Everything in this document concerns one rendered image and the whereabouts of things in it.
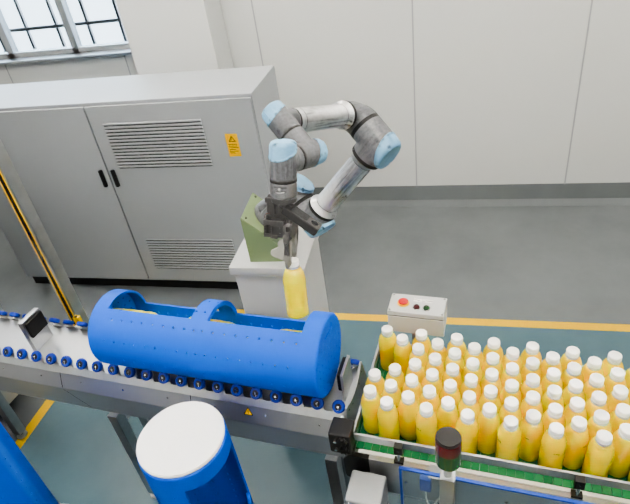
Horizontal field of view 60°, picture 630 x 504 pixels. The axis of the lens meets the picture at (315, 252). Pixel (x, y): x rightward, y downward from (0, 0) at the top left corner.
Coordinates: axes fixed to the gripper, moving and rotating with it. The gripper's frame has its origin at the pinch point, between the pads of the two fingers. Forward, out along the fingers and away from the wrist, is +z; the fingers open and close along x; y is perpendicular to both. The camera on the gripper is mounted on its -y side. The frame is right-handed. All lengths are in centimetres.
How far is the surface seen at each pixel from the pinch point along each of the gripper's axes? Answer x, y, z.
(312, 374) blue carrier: 3.2, -7.0, 36.7
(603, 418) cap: 2, -90, 36
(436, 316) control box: -32, -42, 31
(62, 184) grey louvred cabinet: -161, 213, 44
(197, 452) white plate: 26, 23, 55
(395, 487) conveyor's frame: 6, -36, 73
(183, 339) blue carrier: -1, 39, 35
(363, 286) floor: -198, 11, 113
